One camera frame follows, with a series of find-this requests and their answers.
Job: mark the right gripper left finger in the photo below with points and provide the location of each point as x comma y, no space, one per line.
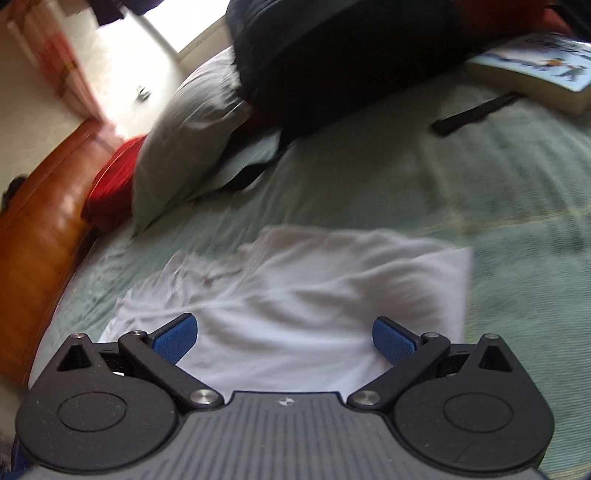
153,357

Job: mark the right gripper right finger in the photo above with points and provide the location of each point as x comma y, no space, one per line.
412,358

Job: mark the white printed long-sleeve shirt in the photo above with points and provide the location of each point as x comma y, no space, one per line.
293,310

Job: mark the red quilt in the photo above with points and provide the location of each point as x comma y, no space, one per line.
109,201

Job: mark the wooden headboard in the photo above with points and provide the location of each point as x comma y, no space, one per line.
43,240

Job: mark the green plaid bed blanket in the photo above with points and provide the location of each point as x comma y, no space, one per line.
514,187

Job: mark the grey green pillow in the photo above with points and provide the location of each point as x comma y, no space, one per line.
188,138

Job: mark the dark object on headboard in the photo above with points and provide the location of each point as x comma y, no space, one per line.
12,189

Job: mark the black backpack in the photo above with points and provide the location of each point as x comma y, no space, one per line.
302,65

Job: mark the paperback book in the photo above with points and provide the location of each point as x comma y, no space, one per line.
548,67

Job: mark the left orange curtain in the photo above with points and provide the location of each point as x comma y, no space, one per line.
38,31

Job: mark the hanging laundry at window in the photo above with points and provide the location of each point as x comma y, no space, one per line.
109,11

